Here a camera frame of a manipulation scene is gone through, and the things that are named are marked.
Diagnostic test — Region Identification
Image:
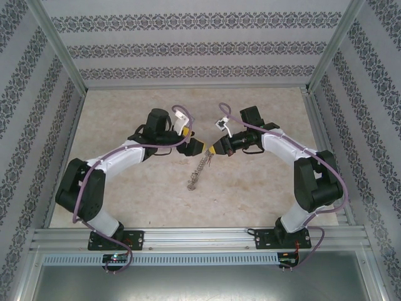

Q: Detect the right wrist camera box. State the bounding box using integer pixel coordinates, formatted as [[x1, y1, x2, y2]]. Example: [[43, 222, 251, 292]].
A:
[[214, 118, 234, 138]]

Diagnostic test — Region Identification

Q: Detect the metal band with key rings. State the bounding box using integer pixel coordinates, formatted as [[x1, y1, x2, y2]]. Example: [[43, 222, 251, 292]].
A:
[[187, 149, 214, 191]]

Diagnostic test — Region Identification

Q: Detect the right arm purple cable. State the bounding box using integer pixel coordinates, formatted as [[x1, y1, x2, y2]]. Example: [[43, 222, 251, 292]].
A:
[[218, 102, 349, 272]]

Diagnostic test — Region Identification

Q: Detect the grey metal sheet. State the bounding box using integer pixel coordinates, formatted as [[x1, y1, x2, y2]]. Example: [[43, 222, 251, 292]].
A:
[[29, 250, 382, 301]]

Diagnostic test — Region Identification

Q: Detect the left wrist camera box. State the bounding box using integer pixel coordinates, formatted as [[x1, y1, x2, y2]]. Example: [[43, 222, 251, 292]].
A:
[[172, 108, 192, 135]]

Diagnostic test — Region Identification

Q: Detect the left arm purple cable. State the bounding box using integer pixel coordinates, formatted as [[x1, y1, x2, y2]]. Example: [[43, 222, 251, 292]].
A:
[[72, 105, 195, 273]]

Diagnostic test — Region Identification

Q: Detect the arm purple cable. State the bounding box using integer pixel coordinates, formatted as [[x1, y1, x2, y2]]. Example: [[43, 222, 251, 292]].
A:
[[218, 102, 349, 272], [72, 105, 195, 273]]

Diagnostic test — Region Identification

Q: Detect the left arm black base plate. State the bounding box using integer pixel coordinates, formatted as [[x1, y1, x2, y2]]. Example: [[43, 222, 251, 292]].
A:
[[87, 230, 145, 251]]

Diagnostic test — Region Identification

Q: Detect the slotted grey cable duct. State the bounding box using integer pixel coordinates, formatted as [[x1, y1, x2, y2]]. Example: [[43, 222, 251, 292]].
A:
[[42, 253, 279, 266]]

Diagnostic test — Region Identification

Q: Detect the aluminium frame post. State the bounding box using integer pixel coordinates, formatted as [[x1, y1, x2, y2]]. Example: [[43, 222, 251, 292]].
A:
[[26, 0, 88, 93], [308, 0, 367, 93]]

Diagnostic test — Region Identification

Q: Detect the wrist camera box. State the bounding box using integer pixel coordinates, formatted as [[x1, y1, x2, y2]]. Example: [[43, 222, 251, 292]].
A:
[[214, 118, 234, 138], [172, 108, 192, 135]]

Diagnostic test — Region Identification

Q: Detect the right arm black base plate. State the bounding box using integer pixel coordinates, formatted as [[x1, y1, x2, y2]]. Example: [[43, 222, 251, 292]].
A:
[[254, 228, 313, 250]]

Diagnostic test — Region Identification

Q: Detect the wide aluminium mounting rail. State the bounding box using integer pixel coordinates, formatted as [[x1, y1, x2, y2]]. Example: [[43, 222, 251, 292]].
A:
[[31, 227, 367, 251]]

